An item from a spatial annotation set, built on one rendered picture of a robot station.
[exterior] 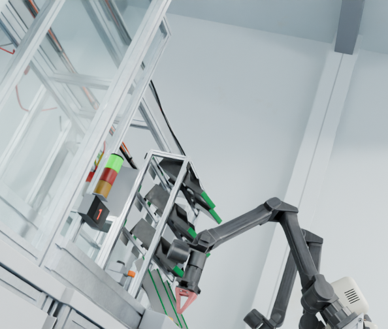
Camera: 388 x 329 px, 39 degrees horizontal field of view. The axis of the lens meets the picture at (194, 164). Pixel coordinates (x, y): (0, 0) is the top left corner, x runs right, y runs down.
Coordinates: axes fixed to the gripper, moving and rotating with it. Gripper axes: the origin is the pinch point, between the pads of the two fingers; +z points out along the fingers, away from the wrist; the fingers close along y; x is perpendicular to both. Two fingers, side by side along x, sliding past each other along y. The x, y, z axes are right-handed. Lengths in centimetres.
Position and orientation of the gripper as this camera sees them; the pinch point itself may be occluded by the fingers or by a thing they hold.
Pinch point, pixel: (179, 311)
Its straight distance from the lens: 182.8
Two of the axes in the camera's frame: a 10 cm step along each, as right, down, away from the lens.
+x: 9.2, 1.9, -3.3
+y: -2.1, -4.8, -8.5
